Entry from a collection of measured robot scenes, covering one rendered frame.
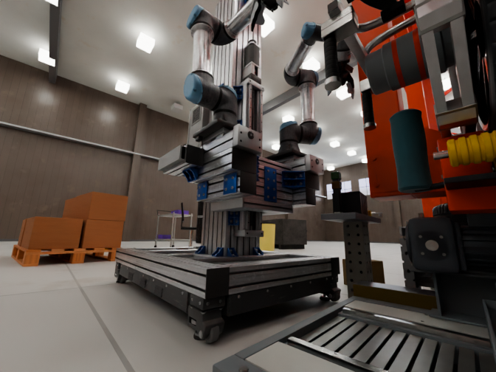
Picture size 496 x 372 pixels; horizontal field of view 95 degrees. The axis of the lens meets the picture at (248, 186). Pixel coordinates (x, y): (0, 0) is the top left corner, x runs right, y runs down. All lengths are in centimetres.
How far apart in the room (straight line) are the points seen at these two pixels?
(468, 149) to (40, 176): 1131
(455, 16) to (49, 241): 327
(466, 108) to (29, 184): 1129
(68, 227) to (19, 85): 961
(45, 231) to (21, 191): 810
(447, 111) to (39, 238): 323
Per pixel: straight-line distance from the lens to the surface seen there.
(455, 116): 67
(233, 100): 118
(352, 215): 117
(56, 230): 322
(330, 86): 74
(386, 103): 134
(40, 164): 1143
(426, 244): 96
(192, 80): 112
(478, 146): 61
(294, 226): 646
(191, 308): 89
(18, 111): 1201
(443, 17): 62
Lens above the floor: 33
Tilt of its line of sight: 12 degrees up
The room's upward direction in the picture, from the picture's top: 1 degrees clockwise
